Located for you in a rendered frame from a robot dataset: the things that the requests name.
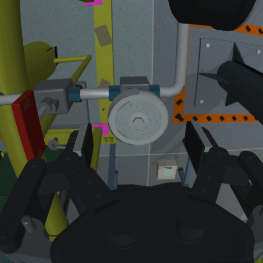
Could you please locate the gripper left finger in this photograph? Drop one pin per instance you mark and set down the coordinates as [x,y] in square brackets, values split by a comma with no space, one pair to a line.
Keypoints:
[86,143]

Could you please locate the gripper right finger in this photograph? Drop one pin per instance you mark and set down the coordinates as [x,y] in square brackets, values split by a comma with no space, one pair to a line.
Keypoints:
[195,143]

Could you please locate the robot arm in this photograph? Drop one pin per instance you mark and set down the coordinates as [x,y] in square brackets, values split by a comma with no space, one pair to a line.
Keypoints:
[211,12]

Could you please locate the olive yellow rack bar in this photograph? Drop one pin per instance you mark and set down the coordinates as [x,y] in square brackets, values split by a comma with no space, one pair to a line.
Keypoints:
[96,148]

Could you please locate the grey small cock pin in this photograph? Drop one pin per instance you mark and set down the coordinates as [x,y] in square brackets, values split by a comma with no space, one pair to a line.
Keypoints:
[53,143]

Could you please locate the grey ball valve body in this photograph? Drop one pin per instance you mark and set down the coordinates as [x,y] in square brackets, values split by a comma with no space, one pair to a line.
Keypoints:
[55,92]

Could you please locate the grey valve block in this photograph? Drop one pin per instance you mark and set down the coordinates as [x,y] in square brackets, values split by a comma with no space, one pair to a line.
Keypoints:
[134,82]

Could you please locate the olive yellow lever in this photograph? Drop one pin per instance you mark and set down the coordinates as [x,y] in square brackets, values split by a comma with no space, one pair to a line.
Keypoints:
[72,59]

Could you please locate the olive yellow valve bonnet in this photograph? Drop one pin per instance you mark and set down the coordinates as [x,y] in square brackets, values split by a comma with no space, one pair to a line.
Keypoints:
[39,63]

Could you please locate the grey short peg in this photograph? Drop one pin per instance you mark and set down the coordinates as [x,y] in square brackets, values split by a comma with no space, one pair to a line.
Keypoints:
[29,224]

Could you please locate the beige small box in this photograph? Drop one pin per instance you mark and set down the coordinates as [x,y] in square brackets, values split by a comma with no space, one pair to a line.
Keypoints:
[166,169]

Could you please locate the teal pipe collar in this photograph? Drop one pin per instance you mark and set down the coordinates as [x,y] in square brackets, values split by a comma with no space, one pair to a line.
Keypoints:
[113,92]
[74,94]

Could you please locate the grey ribbed handwheel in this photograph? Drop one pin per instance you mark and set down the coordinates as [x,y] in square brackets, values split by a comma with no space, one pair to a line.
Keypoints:
[137,119]

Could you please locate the grey bent pipe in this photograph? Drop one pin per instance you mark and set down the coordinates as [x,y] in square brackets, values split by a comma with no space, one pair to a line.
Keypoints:
[181,61]

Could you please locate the dark green box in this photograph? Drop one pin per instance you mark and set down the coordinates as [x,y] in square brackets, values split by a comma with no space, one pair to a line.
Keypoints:
[6,180]

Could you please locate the olive yellow vertical pipe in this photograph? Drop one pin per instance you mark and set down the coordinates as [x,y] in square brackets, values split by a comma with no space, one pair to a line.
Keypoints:
[10,61]

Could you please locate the blue frame leg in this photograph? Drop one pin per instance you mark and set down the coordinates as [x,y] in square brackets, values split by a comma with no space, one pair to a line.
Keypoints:
[187,172]
[112,166]

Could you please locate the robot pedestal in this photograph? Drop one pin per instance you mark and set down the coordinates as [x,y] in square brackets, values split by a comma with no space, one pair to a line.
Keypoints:
[240,82]

